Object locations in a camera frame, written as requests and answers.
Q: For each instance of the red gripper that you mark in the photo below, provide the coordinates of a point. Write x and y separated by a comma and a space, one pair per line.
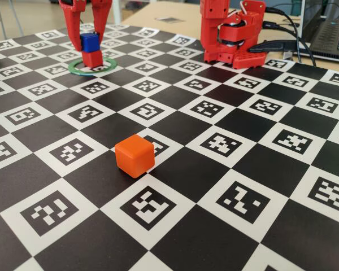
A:
71, 17

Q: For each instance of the blue cube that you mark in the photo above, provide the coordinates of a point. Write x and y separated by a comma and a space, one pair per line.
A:
90, 43

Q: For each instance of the red cube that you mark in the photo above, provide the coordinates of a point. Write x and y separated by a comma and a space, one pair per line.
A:
91, 59

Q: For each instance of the orange cube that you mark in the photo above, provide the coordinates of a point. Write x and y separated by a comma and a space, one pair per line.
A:
134, 156

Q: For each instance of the white table leg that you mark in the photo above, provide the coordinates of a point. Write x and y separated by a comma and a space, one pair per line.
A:
117, 11

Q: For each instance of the small marker card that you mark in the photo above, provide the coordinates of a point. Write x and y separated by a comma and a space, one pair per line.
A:
169, 19

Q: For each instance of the black power plug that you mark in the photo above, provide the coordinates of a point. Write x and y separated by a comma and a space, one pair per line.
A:
271, 46

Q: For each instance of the black white marker mat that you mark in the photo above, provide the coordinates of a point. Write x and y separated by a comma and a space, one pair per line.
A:
243, 169

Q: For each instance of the dark laptop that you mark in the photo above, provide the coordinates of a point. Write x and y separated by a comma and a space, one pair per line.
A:
327, 34

